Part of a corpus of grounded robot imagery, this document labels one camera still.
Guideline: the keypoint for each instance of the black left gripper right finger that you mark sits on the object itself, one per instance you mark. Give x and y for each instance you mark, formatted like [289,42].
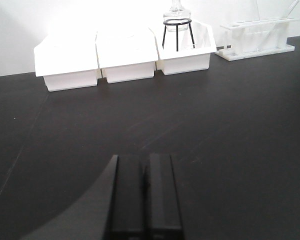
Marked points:
[162,214]

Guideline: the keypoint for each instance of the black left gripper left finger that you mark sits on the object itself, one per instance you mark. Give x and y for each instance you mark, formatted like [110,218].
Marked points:
[127,217]

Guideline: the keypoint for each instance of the white storage bin middle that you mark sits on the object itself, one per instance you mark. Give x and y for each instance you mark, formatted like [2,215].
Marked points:
[127,55]

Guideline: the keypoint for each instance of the white storage bin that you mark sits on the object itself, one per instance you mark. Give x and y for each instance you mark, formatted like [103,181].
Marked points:
[187,58]
[67,61]
[127,55]

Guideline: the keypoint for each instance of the white storage bin right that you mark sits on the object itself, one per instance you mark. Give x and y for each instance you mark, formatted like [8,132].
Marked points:
[187,58]

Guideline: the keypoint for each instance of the white storage bin left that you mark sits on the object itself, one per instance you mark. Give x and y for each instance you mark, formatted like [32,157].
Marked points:
[67,61]

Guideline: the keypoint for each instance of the black metal tripod stand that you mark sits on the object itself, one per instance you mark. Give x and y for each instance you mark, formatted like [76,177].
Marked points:
[177,32]

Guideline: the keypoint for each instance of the white test tube rack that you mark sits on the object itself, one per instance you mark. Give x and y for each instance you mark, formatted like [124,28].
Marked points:
[245,36]

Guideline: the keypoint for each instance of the clear glass flask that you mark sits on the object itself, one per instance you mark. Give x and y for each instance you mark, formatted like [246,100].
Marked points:
[177,14]

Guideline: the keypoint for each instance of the clear glass test tube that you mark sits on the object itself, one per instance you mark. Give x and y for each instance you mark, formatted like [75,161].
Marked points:
[275,38]

